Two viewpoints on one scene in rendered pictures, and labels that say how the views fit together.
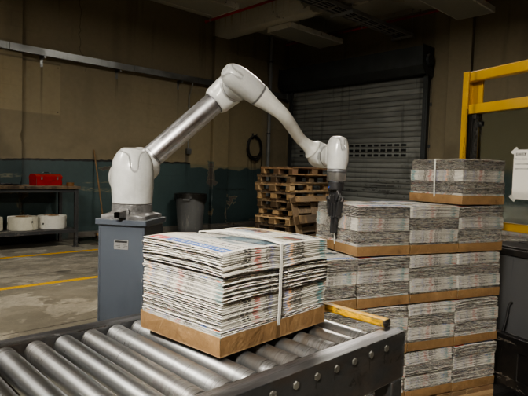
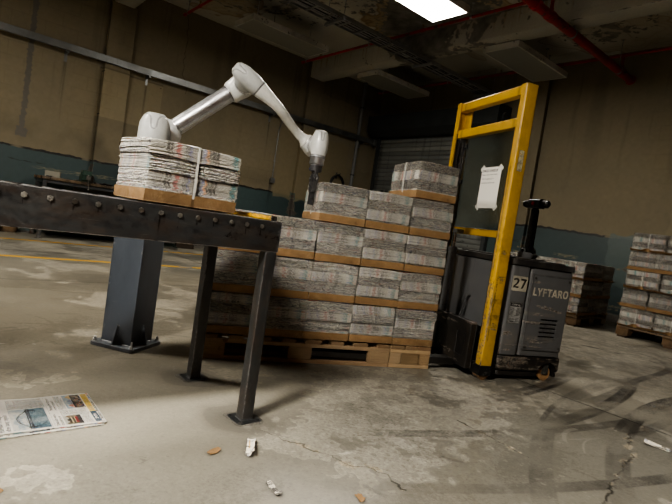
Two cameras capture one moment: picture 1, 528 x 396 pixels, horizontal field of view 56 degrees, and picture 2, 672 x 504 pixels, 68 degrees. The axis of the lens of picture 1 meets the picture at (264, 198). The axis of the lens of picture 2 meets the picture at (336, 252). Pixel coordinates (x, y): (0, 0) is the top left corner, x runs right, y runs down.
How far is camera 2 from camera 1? 107 cm
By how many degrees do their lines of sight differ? 4
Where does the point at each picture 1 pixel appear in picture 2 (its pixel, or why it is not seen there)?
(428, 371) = (372, 322)
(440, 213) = (395, 200)
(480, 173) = (435, 174)
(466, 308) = (411, 280)
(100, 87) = not seen: hidden behind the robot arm
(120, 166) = (143, 123)
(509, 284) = (470, 281)
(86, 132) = not seen: hidden behind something
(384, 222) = (345, 198)
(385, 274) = (341, 238)
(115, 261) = not seen: hidden behind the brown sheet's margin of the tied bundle
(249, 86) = (250, 80)
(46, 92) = (147, 108)
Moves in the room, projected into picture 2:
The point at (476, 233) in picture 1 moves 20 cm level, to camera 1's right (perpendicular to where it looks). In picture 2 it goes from (427, 222) to (459, 227)
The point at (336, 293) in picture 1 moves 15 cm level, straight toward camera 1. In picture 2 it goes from (298, 244) to (289, 244)
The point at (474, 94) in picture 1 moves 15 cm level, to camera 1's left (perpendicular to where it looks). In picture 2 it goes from (465, 123) to (445, 120)
